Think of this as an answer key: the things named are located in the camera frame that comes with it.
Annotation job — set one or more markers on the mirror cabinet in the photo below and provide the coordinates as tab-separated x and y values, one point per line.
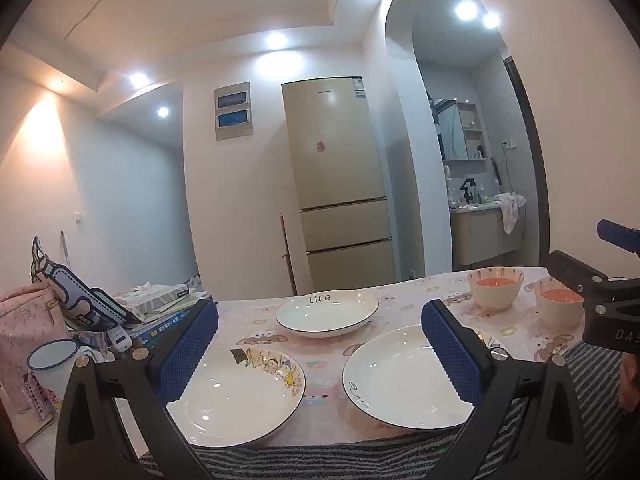
457	130

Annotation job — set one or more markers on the tissue box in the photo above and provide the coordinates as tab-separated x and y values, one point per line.
150	297

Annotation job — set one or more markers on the white plate with script print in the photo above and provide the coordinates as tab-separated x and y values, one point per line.
400	375

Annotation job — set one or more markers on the white plate with cartoon print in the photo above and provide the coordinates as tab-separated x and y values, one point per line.
240	400

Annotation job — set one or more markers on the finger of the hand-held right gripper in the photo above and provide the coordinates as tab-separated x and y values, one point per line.
622	236
570	270

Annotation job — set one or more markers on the white plate with lettering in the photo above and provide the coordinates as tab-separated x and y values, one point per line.
325	315

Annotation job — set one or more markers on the grey striped blanket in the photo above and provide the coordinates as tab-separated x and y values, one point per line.
350	460

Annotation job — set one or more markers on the ceiling spotlight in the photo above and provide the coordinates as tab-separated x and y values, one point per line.
139	79
276	40
162	111
491	20
466	8

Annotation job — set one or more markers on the wooden stick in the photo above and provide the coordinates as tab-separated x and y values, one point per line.
286	250

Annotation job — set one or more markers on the white enamel mug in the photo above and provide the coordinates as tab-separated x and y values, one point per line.
50	382

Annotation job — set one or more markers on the beige refrigerator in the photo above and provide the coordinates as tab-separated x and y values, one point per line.
340	170

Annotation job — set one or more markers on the pink printed tablecloth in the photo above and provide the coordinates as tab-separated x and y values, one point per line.
320	360

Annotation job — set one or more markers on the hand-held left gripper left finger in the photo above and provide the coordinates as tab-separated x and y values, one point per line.
190	355

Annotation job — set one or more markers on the white bowl with pink inside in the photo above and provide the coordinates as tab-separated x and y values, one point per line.
496	290
557	307

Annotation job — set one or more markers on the pink bag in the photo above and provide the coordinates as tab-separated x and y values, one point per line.
25	315

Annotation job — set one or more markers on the white towel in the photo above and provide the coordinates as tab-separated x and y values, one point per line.
511	210

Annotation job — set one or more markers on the blue white cartoon pouch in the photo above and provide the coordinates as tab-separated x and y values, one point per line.
75	295

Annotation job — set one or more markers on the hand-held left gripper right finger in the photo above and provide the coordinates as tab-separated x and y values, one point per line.
450	355

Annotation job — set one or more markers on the person's right hand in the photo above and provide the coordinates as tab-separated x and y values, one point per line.
629	382

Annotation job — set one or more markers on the bathroom vanity cabinet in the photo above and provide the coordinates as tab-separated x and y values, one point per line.
480	235

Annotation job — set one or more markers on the dark door frame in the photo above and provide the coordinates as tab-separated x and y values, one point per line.
530	160

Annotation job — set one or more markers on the black stand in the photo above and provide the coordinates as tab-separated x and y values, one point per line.
467	192

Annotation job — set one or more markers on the wall electrical panel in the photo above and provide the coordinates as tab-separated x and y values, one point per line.
234	110

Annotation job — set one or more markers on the white figurine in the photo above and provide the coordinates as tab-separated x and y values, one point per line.
446	172

